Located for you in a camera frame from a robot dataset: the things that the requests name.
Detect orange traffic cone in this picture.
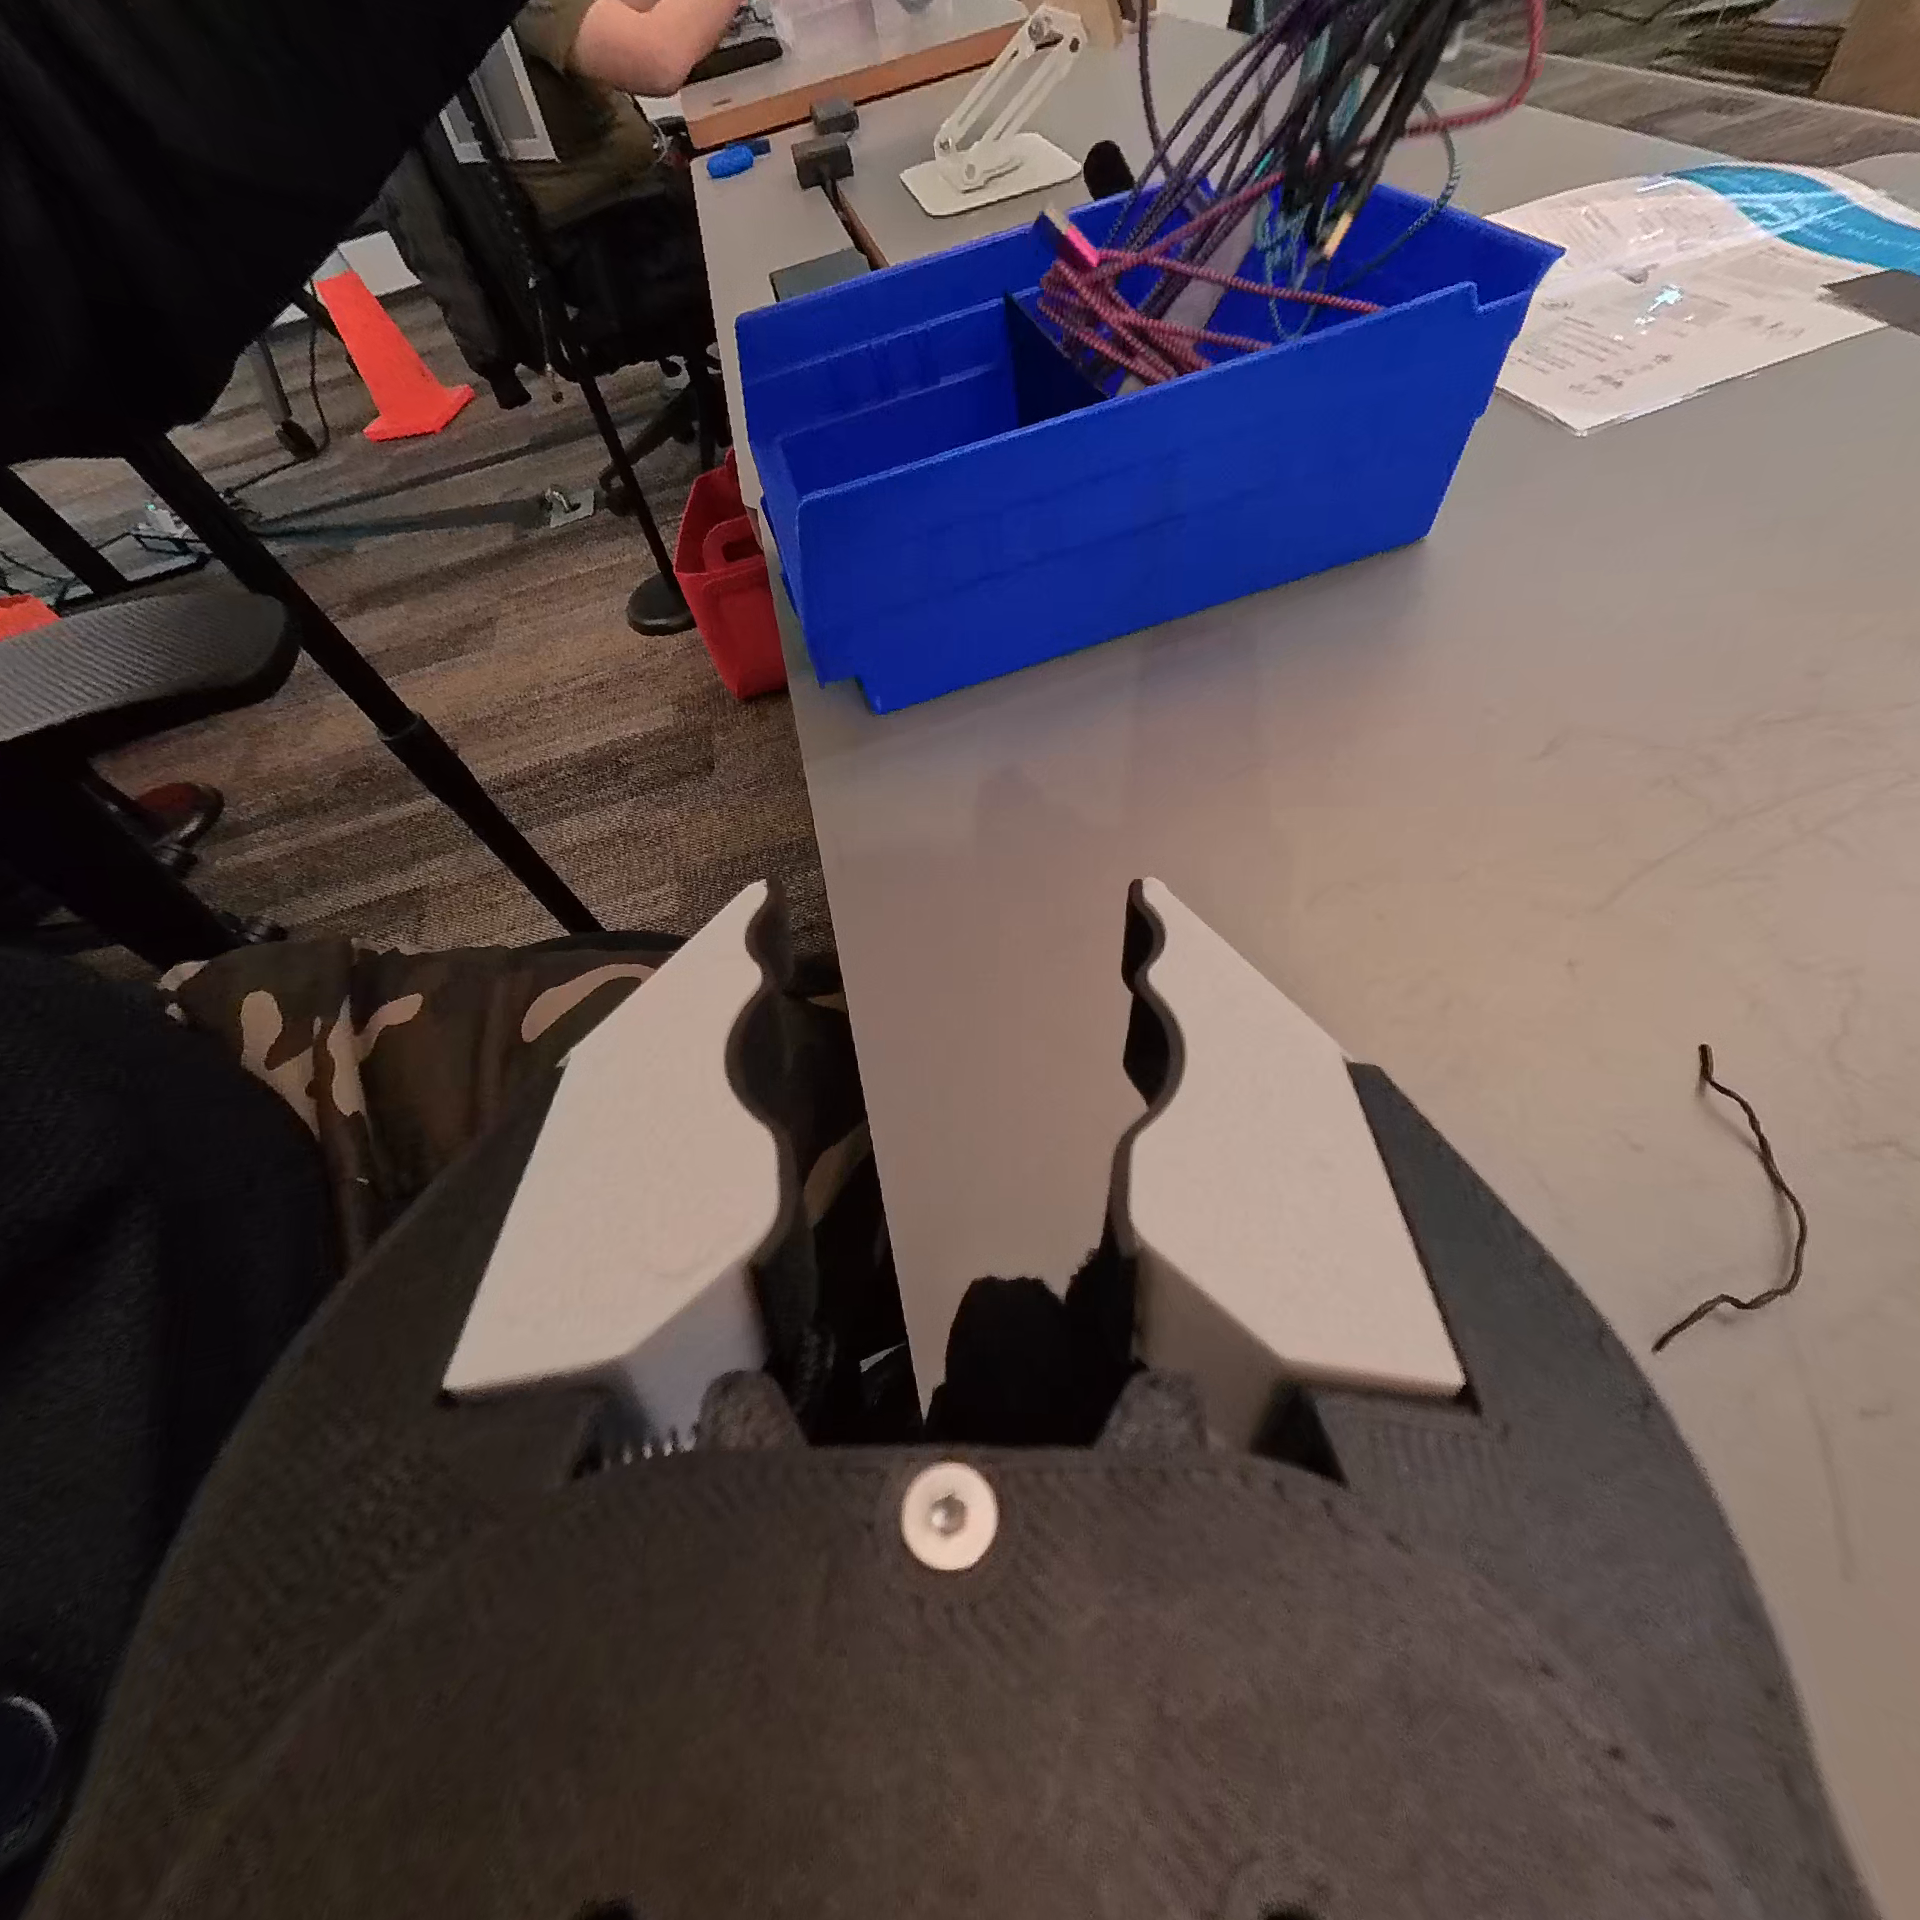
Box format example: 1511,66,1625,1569
310,273,479,446

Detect camouflage trousers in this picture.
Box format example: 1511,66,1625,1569
158,929,880,1277

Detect printed paper sheet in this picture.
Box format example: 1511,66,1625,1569
1485,161,1920,441

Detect wooden table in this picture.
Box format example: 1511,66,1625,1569
675,0,1051,152

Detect pink braided usb-c cable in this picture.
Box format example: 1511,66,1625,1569
1031,0,1550,378

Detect black sign easel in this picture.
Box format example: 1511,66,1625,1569
0,434,606,940

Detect blue divided plastic bin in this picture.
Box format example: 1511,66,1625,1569
732,180,1566,713

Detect white adjustable stand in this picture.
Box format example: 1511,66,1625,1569
896,0,1087,218

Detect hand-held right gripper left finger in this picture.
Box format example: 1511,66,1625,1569
441,881,804,1449

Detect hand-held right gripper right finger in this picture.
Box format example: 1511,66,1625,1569
1111,878,1469,1453

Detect grey mesh office chair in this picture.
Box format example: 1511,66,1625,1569
0,576,302,961

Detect red plastic bin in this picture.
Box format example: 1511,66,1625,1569
671,449,793,702

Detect dark purple braided cable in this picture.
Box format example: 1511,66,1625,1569
1118,0,1464,361

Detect black cable adapter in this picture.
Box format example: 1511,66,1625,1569
790,132,888,269

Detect black thread scrap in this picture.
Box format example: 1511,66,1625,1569
1651,1041,1812,1354

